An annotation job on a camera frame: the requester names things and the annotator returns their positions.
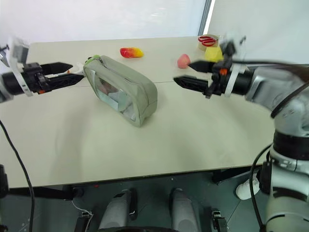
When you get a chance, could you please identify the red handled scissors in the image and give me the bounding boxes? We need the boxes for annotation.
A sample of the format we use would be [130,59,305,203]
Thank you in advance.
[197,35,217,47]

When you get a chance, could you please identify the grey window frame post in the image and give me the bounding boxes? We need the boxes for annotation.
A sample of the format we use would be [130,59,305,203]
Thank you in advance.
[197,0,216,36]

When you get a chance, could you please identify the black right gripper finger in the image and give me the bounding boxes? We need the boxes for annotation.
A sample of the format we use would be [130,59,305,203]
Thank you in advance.
[188,60,216,73]
[173,76,210,93]

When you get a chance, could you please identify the black right shoulder cable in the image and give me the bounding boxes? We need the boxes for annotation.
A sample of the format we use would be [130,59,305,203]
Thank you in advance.
[249,144,273,232]

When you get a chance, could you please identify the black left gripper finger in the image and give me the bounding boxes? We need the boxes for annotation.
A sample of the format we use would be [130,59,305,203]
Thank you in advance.
[40,62,74,74]
[45,73,84,89]

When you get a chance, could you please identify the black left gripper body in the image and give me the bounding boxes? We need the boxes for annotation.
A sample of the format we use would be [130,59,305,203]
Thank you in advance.
[22,62,53,95]

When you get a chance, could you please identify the black table frame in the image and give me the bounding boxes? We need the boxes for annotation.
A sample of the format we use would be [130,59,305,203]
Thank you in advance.
[33,166,263,202]

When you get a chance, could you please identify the grey robot leg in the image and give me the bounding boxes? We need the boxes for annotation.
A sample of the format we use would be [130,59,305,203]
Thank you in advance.
[98,188,138,232]
[169,188,201,232]

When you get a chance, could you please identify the red yellow toy mango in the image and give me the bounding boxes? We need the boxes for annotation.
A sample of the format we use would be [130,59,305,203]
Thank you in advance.
[119,47,145,59]

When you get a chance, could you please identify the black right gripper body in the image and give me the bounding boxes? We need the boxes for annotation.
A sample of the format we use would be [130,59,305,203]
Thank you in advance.
[202,59,229,99]

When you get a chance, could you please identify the thin white wire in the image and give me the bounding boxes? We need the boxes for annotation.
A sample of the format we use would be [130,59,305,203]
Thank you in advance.
[71,200,95,232]

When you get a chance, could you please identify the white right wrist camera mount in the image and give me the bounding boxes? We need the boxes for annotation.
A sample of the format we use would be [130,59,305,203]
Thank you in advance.
[218,34,247,98]

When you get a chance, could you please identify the white shoe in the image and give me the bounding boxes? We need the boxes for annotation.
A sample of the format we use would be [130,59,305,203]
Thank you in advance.
[235,178,260,201]

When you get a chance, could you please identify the tape roll with red scissors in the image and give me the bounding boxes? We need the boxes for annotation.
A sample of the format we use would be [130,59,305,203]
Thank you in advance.
[196,34,220,52]

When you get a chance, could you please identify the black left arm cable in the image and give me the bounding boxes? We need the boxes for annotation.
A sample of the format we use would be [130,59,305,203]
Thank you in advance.
[0,120,36,232]

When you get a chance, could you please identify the pink toy peach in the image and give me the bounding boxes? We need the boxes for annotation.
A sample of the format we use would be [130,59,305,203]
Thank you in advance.
[177,53,191,69]

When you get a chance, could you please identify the grey-green zip pouch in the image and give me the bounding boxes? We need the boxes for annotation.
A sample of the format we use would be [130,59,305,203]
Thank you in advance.
[83,55,158,128]

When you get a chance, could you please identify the yellow toy fruit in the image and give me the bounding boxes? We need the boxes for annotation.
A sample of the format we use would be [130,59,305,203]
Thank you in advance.
[204,46,225,62]

